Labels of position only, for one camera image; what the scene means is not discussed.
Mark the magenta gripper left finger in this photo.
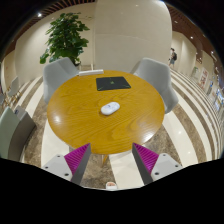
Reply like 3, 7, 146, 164
42, 143, 91, 185

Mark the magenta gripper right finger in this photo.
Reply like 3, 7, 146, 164
132, 143, 182, 185

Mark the white computer mouse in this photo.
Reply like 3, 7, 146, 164
101, 102, 120, 115

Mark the black mouse pad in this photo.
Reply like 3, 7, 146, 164
96, 76, 130, 91

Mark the round wooden table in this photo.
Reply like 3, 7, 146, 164
47, 70, 165, 157

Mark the grey chair far left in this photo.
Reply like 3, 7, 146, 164
0, 106, 36, 161

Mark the grey chair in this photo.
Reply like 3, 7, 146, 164
43, 57, 79, 104
0, 106, 36, 161

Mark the chair at left edge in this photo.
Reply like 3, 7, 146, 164
7, 77, 21, 104

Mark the white chair behind table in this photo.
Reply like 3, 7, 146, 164
78, 69, 104, 76

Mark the person with backpack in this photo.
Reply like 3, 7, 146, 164
169, 48, 177, 68

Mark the green potted plant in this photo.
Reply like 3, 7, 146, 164
40, 12, 89, 66

